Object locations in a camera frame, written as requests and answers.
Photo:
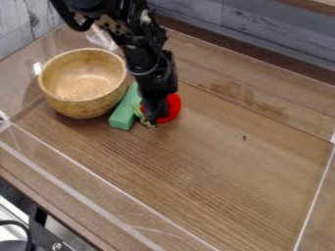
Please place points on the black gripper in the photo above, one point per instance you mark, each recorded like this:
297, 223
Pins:
156, 73

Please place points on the red plush tomato toy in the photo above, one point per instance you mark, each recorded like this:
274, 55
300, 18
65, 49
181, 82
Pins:
174, 107

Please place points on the green rectangular block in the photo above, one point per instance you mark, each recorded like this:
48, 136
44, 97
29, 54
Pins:
124, 117

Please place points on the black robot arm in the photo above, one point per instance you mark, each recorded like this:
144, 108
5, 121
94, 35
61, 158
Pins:
132, 25

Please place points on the wooden bowl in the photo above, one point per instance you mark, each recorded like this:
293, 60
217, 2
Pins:
82, 82

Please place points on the clear acrylic corner bracket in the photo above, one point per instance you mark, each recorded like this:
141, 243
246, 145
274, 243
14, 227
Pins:
100, 38

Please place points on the clear acrylic tray wall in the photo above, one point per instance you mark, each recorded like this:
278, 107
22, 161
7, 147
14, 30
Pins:
206, 184

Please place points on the black metal table bracket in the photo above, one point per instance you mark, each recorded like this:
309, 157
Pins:
46, 241

